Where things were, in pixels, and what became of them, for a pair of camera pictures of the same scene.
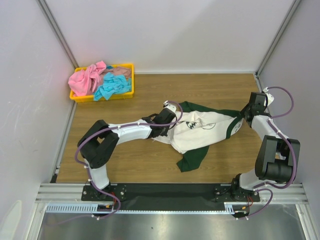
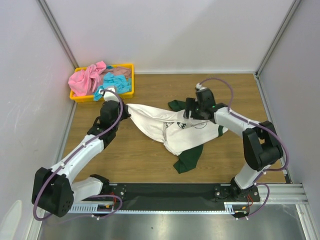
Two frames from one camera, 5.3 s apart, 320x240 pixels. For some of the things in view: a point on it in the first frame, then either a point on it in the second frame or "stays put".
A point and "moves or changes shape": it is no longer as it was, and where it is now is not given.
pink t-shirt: (82, 82) stays put
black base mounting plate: (168, 197) stays put
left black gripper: (165, 132) → (125, 114)
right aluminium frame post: (279, 32) stays put
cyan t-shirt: (112, 84) stays put
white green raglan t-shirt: (198, 128) moves or changes shape
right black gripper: (249, 111) → (189, 108)
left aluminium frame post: (49, 17) stays put
